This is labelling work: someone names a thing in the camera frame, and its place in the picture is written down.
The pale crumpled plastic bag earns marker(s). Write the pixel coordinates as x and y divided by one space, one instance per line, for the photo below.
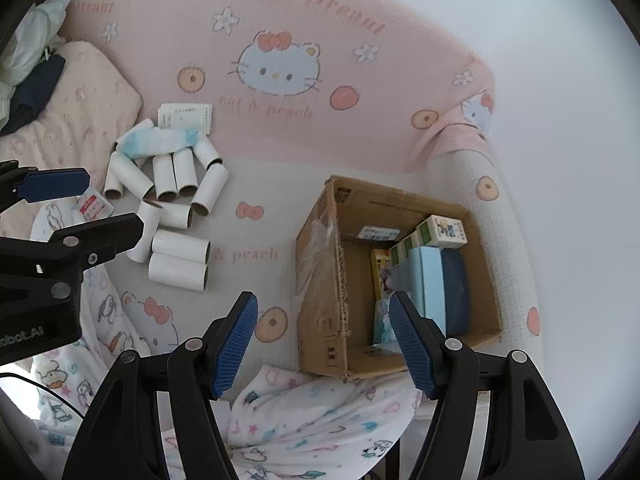
27 35

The blue white folded diaper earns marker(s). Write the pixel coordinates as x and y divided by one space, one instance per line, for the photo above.
155 141

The white paper packet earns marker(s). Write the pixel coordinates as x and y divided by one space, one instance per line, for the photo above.
182 116

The dark blue case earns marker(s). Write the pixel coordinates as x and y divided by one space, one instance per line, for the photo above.
456 290

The pink floral pillow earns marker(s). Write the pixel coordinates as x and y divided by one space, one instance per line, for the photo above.
85 100

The pile of white tubes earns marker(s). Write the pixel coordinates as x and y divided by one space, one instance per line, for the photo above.
177 260

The yellow box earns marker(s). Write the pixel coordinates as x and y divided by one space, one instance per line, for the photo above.
380 267

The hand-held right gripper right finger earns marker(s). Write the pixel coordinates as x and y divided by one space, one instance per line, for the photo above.
412 345

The light blue box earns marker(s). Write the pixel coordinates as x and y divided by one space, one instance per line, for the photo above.
426 280

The red white spout sachet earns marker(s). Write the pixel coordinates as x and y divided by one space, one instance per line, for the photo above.
95 206

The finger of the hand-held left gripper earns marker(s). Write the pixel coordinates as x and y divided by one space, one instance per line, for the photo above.
95 240
52 185

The blue white tissue pack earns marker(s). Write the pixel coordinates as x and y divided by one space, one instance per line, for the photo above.
382 322

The brown cardboard box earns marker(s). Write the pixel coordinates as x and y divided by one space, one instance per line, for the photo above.
325 320

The white shipping label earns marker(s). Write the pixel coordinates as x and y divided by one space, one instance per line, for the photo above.
380 234

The green white small carton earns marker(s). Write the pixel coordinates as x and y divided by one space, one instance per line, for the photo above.
406 249
445 230

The pink white printed bed mat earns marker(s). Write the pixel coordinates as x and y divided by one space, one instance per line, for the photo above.
300 35

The cartoon printed blanket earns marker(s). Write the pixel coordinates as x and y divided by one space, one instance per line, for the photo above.
310 420

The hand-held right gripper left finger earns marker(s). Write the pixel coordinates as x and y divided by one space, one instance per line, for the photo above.
235 345

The crumpled clear plastic tape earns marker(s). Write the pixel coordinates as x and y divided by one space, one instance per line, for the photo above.
317 242

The dark blue cloth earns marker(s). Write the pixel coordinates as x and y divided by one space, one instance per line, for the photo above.
35 92

